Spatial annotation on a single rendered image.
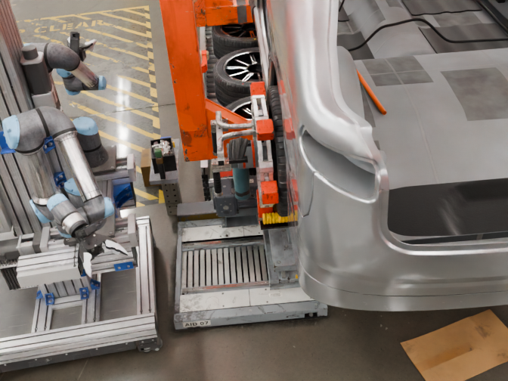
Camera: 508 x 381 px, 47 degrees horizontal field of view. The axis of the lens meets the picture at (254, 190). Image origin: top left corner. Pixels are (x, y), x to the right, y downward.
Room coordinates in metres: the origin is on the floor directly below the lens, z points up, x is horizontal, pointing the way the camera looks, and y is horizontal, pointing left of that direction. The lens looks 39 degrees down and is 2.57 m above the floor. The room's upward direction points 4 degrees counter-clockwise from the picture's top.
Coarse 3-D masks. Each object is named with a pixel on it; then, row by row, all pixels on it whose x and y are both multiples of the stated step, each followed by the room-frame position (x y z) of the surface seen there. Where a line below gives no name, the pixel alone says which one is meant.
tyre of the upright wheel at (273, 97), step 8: (272, 88) 2.46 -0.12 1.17; (272, 96) 2.39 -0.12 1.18; (272, 104) 2.33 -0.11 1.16; (272, 112) 2.31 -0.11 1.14; (280, 112) 2.27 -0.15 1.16; (280, 120) 2.23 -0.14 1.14; (280, 128) 2.20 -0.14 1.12; (280, 136) 2.17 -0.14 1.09; (280, 144) 2.14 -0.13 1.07; (280, 152) 2.12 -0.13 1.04; (280, 160) 2.10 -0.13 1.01; (280, 168) 2.09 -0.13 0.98; (280, 176) 2.08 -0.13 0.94; (280, 184) 2.07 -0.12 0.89; (280, 192) 2.07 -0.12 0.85; (280, 200) 2.07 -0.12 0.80; (280, 208) 2.09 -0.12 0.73; (280, 216) 2.18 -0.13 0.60
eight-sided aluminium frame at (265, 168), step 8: (256, 96) 2.49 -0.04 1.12; (264, 96) 2.49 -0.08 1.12; (256, 104) 2.41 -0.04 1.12; (264, 104) 2.41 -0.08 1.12; (256, 112) 2.34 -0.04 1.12; (264, 112) 2.34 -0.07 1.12; (264, 160) 2.15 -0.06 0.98; (272, 160) 2.14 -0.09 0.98; (256, 168) 2.52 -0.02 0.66; (264, 168) 2.12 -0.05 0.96; (272, 168) 2.12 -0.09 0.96; (256, 176) 2.49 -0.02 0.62; (264, 176) 2.49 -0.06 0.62; (272, 176) 2.12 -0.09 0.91
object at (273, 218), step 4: (272, 212) 2.28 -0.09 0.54; (276, 212) 2.28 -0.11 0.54; (264, 216) 2.26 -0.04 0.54; (268, 216) 2.26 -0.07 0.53; (272, 216) 2.26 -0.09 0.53; (276, 216) 2.25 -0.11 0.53; (260, 220) 2.26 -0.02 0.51; (264, 220) 2.24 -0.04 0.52; (268, 220) 2.25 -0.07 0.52; (272, 220) 2.25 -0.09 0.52; (276, 220) 2.24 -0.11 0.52; (280, 220) 2.24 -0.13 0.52; (284, 220) 2.25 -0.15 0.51; (264, 224) 2.24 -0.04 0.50
